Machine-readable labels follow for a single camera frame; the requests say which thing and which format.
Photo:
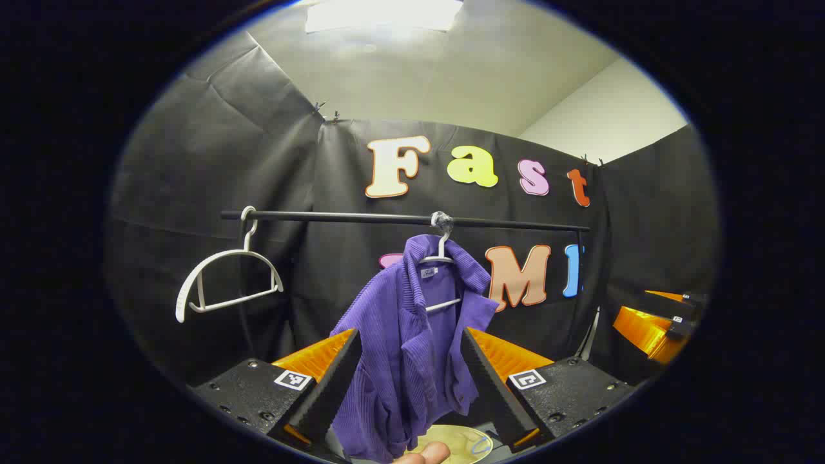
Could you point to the silver tape wrap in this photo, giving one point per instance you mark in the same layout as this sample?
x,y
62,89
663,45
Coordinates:
x,y
442,222

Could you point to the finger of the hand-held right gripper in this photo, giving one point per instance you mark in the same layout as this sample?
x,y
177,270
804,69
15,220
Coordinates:
x,y
644,332
677,306

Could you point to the ceiling light panel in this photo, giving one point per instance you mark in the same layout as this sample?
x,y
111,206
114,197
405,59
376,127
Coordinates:
x,y
387,13

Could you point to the black backdrop cloth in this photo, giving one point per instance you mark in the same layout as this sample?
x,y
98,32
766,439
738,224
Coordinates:
x,y
258,167

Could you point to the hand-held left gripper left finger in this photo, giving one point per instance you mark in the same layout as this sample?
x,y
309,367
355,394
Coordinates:
x,y
330,393

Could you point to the black clothes rack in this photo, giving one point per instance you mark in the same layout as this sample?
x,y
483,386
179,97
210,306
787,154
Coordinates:
x,y
335,218

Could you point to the pale yellow round disc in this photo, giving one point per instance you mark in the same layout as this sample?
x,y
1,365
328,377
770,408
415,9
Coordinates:
x,y
463,443

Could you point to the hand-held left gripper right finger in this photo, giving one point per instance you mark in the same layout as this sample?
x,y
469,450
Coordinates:
x,y
490,386

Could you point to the white clothes hanger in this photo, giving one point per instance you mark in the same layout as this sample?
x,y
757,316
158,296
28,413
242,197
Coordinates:
x,y
193,276
440,259

